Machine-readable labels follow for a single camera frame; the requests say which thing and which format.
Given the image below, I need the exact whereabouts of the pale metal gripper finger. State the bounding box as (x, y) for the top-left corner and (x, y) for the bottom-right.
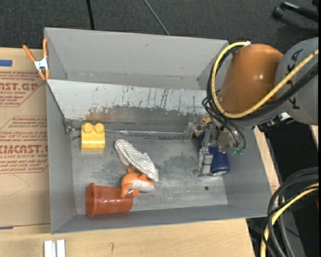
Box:
(185, 122), (202, 142)
(193, 146), (214, 177)

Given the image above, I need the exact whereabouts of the dark blue cylinder can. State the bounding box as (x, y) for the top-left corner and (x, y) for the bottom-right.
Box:
(198, 131), (230, 177)

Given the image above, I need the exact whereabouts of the grey metal bin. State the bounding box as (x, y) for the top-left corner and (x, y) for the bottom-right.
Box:
(43, 27), (274, 235)

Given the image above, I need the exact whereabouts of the white striped cloth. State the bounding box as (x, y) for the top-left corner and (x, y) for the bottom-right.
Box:
(114, 139), (159, 183)

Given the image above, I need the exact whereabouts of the orange toy fox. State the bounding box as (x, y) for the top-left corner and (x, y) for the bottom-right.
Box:
(120, 167), (156, 198)

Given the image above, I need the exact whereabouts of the yellow toy brick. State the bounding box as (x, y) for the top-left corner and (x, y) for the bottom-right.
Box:
(80, 122), (106, 153)

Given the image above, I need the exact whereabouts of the orange-red plastic cup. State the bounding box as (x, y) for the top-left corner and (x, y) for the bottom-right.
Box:
(85, 182), (134, 218)

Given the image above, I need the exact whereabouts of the brown cardboard board red print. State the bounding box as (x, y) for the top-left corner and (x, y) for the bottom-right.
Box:
(0, 46), (52, 231)

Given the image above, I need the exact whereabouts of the black cylinder on white bracket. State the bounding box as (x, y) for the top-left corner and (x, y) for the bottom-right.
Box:
(257, 112), (295, 132)

